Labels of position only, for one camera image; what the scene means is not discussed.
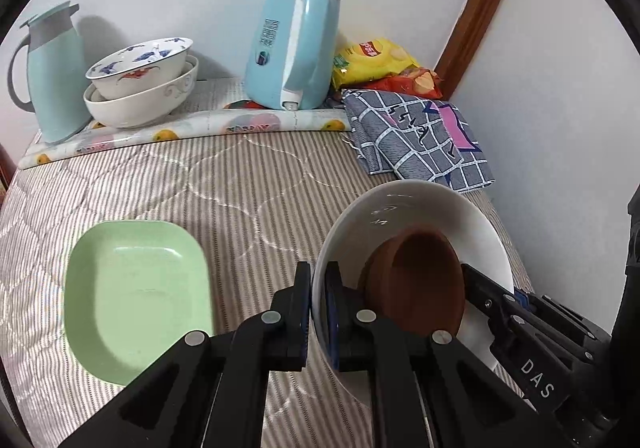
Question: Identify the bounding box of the large plain white bowl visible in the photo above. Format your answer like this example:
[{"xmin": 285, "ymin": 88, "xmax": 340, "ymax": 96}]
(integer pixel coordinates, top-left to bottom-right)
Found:
[{"xmin": 311, "ymin": 179, "xmax": 516, "ymax": 401}]

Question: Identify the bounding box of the grey plaid cloth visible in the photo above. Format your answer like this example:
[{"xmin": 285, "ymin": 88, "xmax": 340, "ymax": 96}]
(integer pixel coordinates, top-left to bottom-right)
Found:
[{"xmin": 341, "ymin": 89, "xmax": 496, "ymax": 193}]

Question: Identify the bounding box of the dark red wooden bed frame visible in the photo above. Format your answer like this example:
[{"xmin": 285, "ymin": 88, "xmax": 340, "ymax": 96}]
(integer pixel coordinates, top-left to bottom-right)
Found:
[{"xmin": 0, "ymin": 143, "xmax": 15, "ymax": 189}]

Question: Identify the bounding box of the brown bowl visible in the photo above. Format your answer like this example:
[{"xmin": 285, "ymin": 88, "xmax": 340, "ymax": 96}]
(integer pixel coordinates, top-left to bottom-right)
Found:
[{"xmin": 357, "ymin": 224, "xmax": 468, "ymax": 336}]

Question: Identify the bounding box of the small white nested bowl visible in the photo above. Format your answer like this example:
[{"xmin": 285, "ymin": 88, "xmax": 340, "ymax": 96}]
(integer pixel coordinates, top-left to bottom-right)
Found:
[{"xmin": 89, "ymin": 55, "xmax": 198, "ymax": 101}]

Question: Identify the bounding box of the light blue electric kettle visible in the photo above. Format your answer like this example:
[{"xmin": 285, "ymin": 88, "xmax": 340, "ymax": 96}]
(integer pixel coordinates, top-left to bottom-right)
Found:
[{"xmin": 244, "ymin": 0, "xmax": 343, "ymax": 111}]

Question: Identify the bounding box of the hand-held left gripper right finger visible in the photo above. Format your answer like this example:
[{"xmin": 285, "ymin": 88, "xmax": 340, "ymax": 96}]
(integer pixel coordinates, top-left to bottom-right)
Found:
[{"xmin": 325, "ymin": 262, "xmax": 541, "ymax": 448}]

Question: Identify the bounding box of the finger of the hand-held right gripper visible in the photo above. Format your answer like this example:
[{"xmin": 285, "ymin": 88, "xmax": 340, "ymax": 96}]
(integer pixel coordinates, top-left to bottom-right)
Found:
[
  {"xmin": 459, "ymin": 263, "xmax": 532, "ymax": 330},
  {"xmin": 513, "ymin": 286, "xmax": 542, "ymax": 315}
]

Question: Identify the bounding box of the red snack bag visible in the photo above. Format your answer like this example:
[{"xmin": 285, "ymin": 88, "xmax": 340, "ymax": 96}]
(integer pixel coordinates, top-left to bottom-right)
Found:
[{"xmin": 360, "ymin": 68, "xmax": 445, "ymax": 101}]

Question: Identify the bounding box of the wide white bowl grey print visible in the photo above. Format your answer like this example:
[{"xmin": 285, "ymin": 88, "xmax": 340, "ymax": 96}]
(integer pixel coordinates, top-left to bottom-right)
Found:
[{"xmin": 82, "ymin": 60, "xmax": 199, "ymax": 130}]

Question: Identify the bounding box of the green plate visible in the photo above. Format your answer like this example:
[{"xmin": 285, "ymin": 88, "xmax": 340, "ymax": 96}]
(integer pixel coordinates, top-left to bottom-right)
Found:
[{"xmin": 64, "ymin": 220, "xmax": 216, "ymax": 386}]

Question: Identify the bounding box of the fruit print plastic mat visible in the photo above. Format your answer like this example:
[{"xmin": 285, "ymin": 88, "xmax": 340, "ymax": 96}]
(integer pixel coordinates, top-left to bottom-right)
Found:
[{"xmin": 19, "ymin": 100, "xmax": 353, "ymax": 170}]

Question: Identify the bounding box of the light blue thermos jug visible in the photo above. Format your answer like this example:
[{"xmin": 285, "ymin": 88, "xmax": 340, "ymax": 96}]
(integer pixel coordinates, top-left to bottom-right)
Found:
[{"xmin": 7, "ymin": 2, "xmax": 93, "ymax": 144}]

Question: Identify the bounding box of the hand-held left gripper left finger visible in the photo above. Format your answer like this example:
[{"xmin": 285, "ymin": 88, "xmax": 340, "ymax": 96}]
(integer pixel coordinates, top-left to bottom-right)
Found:
[{"xmin": 57, "ymin": 260, "xmax": 313, "ymax": 448}]

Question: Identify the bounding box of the yellow chip bag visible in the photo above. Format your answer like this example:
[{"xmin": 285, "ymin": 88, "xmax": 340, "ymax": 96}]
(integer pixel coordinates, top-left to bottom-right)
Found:
[{"xmin": 331, "ymin": 37, "xmax": 421, "ymax": 90}]

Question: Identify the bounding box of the white bowl with red bat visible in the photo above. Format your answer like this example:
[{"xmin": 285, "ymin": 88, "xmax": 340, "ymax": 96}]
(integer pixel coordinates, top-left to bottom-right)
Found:
[{"xmin": 85, "ymin": 37, "xmax": 195, "ymax": 100}]

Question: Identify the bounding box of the striped quilted blanket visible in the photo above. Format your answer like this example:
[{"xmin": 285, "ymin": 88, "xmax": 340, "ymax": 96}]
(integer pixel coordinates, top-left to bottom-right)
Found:
[{"xmin": 0, "ymin": 78, "xmax": 541, "ymax": 448}]

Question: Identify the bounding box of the brown wooden door frame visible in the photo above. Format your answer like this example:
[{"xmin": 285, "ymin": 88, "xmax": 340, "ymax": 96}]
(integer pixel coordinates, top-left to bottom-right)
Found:
[{"xmin": 432, "ymin": 0, "xmax": 526, "ymax": 101}]

